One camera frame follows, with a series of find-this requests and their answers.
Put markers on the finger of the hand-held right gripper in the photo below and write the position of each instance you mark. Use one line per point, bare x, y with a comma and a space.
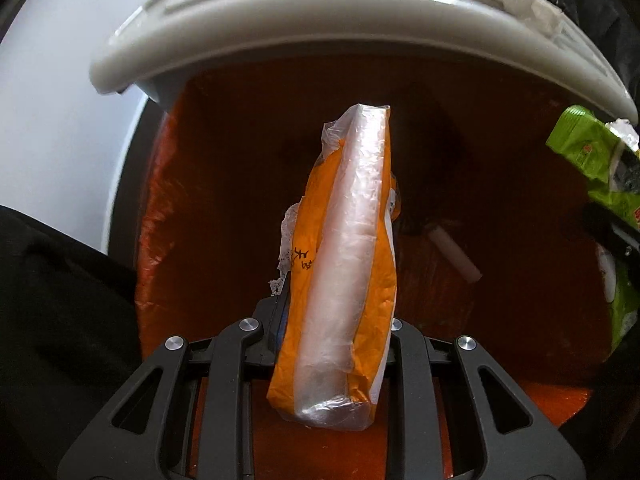
612, 232

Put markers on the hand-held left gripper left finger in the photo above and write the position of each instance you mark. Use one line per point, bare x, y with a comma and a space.
272, 327

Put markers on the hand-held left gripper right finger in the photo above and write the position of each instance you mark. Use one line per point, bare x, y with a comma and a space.
407, 355

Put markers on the green snack wrapper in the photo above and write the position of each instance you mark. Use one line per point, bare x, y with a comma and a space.
595, 160

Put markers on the orange and clear plastic wrapper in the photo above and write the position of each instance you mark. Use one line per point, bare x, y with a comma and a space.
340, 260

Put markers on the orange bin liner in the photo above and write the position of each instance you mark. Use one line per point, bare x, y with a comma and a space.
225, 185

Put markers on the white trash bin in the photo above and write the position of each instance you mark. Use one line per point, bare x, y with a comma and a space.
350, 25

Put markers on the white paper tube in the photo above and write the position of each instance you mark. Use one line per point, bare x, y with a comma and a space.
452, 252

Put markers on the person's black clothing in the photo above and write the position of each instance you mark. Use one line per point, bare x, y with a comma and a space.
55, 335

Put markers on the dark cloth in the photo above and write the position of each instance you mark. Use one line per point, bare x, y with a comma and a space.
605, 5

